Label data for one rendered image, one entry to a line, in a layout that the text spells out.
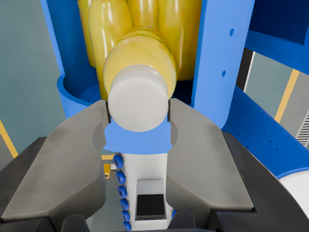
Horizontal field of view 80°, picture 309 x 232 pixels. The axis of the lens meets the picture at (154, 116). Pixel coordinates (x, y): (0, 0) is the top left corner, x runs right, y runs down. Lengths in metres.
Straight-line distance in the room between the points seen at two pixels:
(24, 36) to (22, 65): 0.22
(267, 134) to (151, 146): 0.66
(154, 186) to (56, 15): 0.59
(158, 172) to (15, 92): 1.43
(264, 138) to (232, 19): 0.65
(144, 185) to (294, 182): 0.48
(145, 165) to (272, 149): 0.45
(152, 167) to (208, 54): 0.55
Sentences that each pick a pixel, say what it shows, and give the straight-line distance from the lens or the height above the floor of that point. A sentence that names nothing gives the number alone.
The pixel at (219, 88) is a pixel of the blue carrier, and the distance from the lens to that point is 0.23.
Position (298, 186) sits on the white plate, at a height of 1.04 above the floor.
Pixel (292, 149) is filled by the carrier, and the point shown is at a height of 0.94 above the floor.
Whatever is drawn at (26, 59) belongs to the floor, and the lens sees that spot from 1.69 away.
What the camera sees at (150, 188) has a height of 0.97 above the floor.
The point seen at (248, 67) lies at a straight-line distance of 1.49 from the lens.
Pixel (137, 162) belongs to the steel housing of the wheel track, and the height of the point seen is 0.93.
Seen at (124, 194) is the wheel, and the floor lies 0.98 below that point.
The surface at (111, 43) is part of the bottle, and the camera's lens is 0.29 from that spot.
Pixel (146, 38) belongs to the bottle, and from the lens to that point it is 0.16.
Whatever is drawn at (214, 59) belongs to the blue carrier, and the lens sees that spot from 0.21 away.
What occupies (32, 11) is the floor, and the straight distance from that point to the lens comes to 1.59.
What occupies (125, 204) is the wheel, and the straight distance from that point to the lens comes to 0.78.
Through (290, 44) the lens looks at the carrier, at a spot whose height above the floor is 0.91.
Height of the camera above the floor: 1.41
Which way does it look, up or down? 59 degrees down
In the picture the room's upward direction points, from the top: 176 degrees clockwise
